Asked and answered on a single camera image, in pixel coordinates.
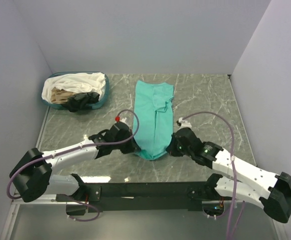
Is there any teal t shirt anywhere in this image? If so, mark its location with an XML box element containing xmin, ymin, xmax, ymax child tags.
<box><xmin>133</xmin><ymin>80</ymin><xmax>174</xmax><ymax>161</ymax></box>

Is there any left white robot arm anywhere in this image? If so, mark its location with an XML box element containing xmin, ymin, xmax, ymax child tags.
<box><xmin>9</xmin><ymin>121</ymin><xmax>141</xmax><ymax>203</ymax></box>

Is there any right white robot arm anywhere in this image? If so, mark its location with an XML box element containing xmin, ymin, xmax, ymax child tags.
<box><xmin>166</xmin><ymin>127</ymin><xmax>291</xmax><ymax>224</ymax></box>

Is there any teal laundry basket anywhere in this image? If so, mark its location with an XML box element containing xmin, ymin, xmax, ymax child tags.
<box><xmin>41</xmin><ymin>71</ymin><xmax>110</xmax><ymax>110</ymax></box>

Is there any black t shirt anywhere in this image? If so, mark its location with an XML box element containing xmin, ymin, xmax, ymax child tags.
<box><xmin>61</xmin><ymin>91</ymin><xmax>100</xmax><ymax>113</ymax></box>

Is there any black base beam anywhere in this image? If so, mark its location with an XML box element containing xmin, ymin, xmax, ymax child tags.
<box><xmin>55</xmin><ymin>182</ymin><xmax>234</xmax><ymax>216</ymax></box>

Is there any white t shirt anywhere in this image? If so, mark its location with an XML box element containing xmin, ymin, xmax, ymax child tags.
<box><xmin>41</xmin><ymin>72</ymin><xmax>106</xmax><ymax>104</ymax></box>

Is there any tan t shirt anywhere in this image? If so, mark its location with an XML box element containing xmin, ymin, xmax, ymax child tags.
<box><xmin>50</xmin><ymin>87</ymin><xmax>76</xmax><ymax>104</ymax></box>

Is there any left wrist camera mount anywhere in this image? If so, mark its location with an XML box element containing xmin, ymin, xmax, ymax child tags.
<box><xmin>115</xmin><ymin>115</ymin><xmax>128</xmax><ymax>125</ymax></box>

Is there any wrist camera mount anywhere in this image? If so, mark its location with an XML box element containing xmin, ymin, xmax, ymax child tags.
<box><xmin>115</xmin><ymin>115</ymin><xmax>128</xmax><ymax>125</ymax></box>
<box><xmin>176</xmin><ymin>117</ymin><xmax>192</xmax><ymax>129</ymax></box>

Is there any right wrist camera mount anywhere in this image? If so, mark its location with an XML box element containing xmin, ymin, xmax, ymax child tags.
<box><xmin>176</xmin><ymin>117</ymin><xmax>192</xmax><ymax>129</ymax></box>

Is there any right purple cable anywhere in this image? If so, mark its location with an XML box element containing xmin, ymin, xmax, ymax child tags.
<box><xmin>180</xmin><ymin>111</ymin><xmax>246</xmax><ymax>240</ymax></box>

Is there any aluminium frame rail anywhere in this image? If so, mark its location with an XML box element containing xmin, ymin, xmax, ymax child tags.
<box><xmin>0</xmin><ymin>109</ymin><xmax>59</xmax><ymax>240</ymax></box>

